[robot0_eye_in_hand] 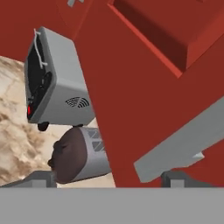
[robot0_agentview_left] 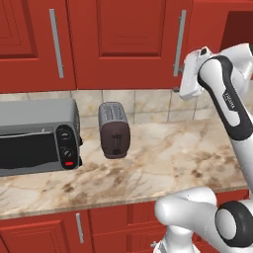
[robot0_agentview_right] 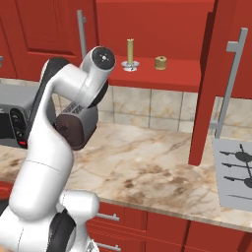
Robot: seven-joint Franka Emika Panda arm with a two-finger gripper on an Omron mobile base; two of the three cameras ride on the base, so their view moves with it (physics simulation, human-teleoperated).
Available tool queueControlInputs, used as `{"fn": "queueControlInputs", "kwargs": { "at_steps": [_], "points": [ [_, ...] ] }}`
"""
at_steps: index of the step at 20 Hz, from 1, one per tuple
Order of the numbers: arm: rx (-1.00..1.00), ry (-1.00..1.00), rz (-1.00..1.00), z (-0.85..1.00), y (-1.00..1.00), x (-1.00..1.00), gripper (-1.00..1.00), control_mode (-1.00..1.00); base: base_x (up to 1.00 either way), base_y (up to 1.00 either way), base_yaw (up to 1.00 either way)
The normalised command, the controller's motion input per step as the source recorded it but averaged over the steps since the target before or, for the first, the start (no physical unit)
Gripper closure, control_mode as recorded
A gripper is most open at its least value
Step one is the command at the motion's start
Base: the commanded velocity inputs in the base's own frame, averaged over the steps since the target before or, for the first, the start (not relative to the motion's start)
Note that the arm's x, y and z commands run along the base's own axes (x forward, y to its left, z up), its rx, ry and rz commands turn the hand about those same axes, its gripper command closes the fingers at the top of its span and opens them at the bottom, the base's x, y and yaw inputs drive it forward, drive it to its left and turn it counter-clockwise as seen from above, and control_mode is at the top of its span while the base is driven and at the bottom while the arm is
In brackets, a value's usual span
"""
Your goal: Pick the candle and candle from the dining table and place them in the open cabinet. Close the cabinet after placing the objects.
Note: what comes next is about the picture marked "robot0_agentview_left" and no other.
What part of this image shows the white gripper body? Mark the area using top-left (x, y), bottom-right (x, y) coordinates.
top-left (178, 48), bottom-right (208, 102)

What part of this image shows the red base cabinet front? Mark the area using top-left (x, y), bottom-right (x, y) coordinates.
top-left (214, 189), bottom-right (251, 207)

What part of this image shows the red base cabinet door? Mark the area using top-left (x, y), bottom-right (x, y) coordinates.
top-left (0, 210), bottom-right (94, 253)
top-left (88, 200), bottom-right (170, 253)

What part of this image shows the brown and grey toaster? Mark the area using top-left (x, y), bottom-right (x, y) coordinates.
top-left (98, 101), bottom-right (131, 160)

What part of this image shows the grey toaster oven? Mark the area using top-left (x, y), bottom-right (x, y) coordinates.
top-left (0, 97), bottom-right (84, 178)

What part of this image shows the long grey door handle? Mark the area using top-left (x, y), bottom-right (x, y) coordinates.
top-left (48, 8), bottom-right (65, 79)
top-left (173, 9), bottom-right (188, 78)

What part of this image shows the open red wall cabinet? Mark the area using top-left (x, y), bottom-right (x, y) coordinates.
top-left (186, 0), bottom-right (253, 90)

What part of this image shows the red wall cabinet door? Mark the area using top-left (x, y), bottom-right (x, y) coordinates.
top-left (66, 0), bottom-right (194, 91)
top-left (0, 0), bottom-right (77, 95)

